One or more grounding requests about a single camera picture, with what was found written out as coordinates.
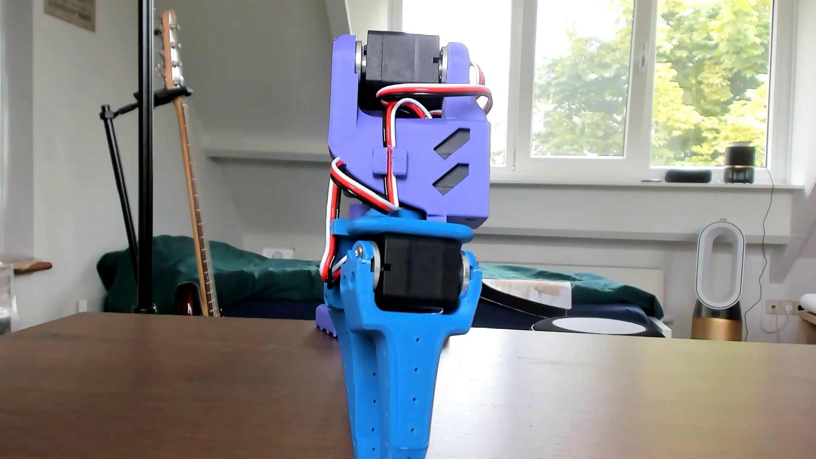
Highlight black strap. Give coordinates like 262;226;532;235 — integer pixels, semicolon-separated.
479;282;570;319

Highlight red white black servo wiring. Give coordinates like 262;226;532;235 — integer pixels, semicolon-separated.
319;82;494;284

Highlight dark navy mattress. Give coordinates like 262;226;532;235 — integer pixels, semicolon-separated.
220;298;652;331

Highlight black guitar stand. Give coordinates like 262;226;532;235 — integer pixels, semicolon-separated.
99;85;193;269

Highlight white gold bladeless fan purifier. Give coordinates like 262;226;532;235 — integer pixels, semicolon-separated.
691;219;747;341

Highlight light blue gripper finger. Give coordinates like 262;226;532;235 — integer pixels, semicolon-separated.
336;312;473;459

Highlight black cylindrical speaker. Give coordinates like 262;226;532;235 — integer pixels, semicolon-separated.
724;142;757;184

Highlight framed wall picture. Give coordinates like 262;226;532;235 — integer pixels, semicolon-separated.
44;0;96;32

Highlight wooden neck electric guitar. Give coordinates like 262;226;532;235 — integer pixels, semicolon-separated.
159;9;221;317

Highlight round black white-topped tray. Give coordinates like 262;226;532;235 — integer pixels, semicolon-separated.
531;315;668;338

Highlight blue gripper body black servo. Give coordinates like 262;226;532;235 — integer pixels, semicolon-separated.
323;215;484;336

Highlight black vertical stand pole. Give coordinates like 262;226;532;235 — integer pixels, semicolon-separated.
136;0;158;315

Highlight thin black power cable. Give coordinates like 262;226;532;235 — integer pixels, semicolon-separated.
742;168;776;323

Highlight clear glass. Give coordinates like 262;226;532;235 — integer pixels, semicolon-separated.
0;262;15;336

